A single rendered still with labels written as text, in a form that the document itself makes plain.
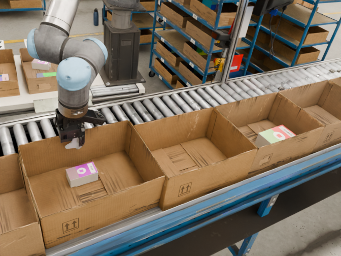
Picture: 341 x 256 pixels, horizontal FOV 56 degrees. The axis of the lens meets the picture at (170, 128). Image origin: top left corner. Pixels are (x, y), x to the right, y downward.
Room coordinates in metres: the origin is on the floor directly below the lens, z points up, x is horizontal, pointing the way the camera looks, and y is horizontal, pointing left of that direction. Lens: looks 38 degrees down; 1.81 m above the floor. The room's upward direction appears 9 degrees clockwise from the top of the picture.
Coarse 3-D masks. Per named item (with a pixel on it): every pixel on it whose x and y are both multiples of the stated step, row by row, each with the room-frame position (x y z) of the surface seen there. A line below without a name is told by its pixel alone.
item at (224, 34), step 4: (212, 32) 1.98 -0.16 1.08; (216, 32) 1.95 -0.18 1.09; (220, 32) 1.96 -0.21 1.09; (224, 32) 1.97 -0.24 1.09; (212, 36) 1.96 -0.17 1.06; (216, 36) 1.93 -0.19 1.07; (220, 36) 1.94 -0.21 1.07; (224, 36) 1.96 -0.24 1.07; (228, 36) 1.98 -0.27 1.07; (220, 40) 1.95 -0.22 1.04; (224, 40) 1.97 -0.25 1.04; (228, 40) 1.99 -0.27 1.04; (220, 44) 1.97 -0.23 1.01; (224, 44) 1.99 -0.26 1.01
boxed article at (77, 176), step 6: (90, 162) 0.83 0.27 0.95; (72, 168) 0.79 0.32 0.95; (78, 168) 0.79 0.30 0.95; (84, 168) 0.80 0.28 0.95; (90, 168) 0.80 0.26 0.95; (66, 174) 0.77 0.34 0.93; (72, 174) 0.76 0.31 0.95; (78, 174) 0.76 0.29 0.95; (84, 174) 0.77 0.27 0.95; (90, 174) 0.77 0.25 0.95; (96, 174) 0.79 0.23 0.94; (72, 180) 0.74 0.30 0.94; (78, 180) 0.75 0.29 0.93; (84, 180) 0.76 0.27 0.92; (90, 180) 0.78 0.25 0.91; (72, 186) 0.74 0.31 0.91
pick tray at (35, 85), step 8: (24, 48) 1.80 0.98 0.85; (24, 56) 1.79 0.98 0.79; (24, 64) 1.76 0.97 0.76; (24, 72) 1.56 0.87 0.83; (32, 72) 1.68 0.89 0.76; (40, 72) 1.70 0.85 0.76; (48, 72) 1.71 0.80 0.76; (32, 80) 1.47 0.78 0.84; (40, 80) 1.49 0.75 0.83; (48, 80) 1.52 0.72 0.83; (56, 80) 1.54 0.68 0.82; (32, 88) 1.47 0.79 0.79; (40, 88) 1.49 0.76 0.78; (48, 88) 1.51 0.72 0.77; (56, 88) 1.54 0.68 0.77
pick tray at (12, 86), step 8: (0, 56) 1.73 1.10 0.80; (8, 56) 1.75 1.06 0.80; (0, 64) 1.71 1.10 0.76; (8, 64) 1.73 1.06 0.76; (0, 72) 1.62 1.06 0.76; (8, 72) 1.64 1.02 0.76; (16, 72) 1.51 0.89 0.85; (8, 80) 1.42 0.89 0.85; (16, 80) 1.44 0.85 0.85; (0, 88) 1.39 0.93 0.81; (8, 88) 1.41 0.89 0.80; (16, 88) 1.43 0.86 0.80; (0, 96) 1.39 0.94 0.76; (8, 96) 1.41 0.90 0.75
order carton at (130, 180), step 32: (96, 128) 0.89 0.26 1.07; (128, 128) 0.95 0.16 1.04; (32, 160) 0.76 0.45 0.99; (64, 160) 0.82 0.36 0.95; (96, 160) 0.88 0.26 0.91; (128, 160) 0.91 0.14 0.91; (32, 192) 0.69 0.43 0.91; (64, 192) 0.71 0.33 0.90; (96, 192) 0.74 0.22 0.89; (128, 192) 0.65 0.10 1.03; (160, 192) 0.73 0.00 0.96; (64, 224) 0.54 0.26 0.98; (96, 224) 0.60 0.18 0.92
